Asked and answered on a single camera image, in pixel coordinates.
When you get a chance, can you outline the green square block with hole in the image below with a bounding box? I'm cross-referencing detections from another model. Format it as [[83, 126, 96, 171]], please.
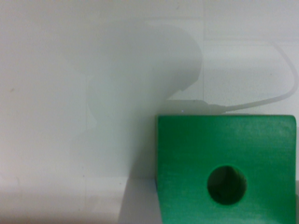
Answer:
[[156, 115, 296, 224]]

